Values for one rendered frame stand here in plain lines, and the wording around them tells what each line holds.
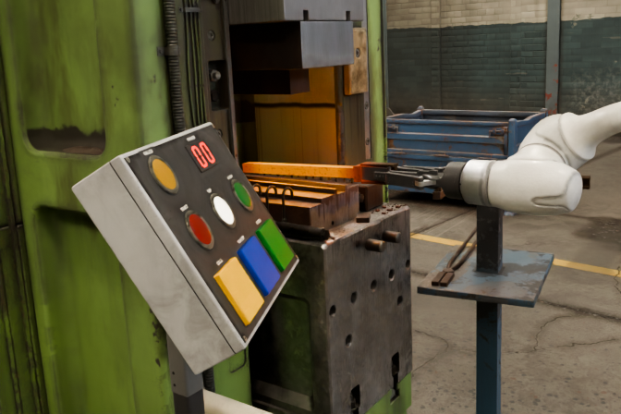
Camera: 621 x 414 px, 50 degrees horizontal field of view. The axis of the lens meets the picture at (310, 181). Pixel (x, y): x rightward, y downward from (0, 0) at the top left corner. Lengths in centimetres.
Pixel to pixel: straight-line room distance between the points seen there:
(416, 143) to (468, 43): 467
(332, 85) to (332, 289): 59
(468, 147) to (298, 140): 349
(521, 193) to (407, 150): 422
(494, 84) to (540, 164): 850
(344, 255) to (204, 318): 65
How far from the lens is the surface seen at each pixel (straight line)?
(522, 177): 128
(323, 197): 146
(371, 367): 164
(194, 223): 88
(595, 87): 921
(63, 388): 174
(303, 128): 183
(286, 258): 107
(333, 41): 147
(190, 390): 109
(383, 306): 164
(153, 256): 84
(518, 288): 183
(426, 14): 1030
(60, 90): 153
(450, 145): 531
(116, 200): 84
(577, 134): 138
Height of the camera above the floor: 132
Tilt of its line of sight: 12 degrees down
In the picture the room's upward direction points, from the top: 3 degrees counter-clockwise
